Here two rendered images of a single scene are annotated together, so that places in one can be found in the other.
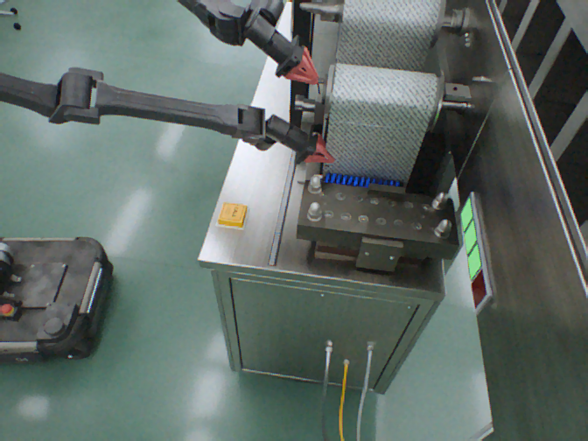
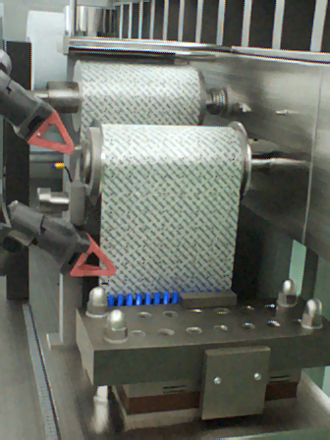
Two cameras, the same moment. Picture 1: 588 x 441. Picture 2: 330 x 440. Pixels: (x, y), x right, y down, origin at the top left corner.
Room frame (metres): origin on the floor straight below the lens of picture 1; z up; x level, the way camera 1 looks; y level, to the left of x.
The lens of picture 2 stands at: (-0.18, 0.23, 1.46)
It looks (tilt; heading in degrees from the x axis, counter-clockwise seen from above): 15 degrees down; 338
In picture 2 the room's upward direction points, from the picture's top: 3 degrees clockwise
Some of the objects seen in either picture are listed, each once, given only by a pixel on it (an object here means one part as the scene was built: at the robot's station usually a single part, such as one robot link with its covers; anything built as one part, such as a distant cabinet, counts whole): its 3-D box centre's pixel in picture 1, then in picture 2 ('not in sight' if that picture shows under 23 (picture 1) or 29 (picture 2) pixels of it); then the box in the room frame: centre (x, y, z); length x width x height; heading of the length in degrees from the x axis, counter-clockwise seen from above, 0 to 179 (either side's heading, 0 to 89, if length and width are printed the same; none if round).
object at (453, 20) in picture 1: (451, 21); (210, 101); (1.15, -0.38, 1.33); 0.07 x 0.07 x 0.07; 85
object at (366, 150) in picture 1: (370, 154); (169, 247); (0.85, -0.19, 1.11); 0.23 x 0.01 x 0.18; 85
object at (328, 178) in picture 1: (363, 183); (168, 302); (0.83, -0.18, 1.03); 0.21 x 0.04 x 0.03; 85
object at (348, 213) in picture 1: (375, 218); (207, 337); (0.73, -0.21, 1.00); 0.40 x 0.16 x 0.06; 85
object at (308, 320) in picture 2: (444, 227); (312, 311); (0.67, -0.37, 1.05); 0.04 x 0.04 x 0.04
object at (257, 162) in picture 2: (449, 103); (253, 162); (0.90, -0.36, 1.25); 0.07 x 0.04 x 0.04; 85
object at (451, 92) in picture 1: (457, 91); (258, 144); (0.90, -0.37, 1.28); 0.06 x 0.05 x 0.02; 85
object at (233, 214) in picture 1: (232, 214); not in sight; (0.79, 0.18, 0.91); 0.07 x 0.07 x 0.02; 85
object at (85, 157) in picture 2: (326, 89); (87, 161); (0.93, -0.06, 1.25); 0.07 x 0.02 x 0.07; 175
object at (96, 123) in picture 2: (332, 90); (94, 161); (0.93, -0.07, 1.25); 0.15 x 0.01 x 0.15; 175
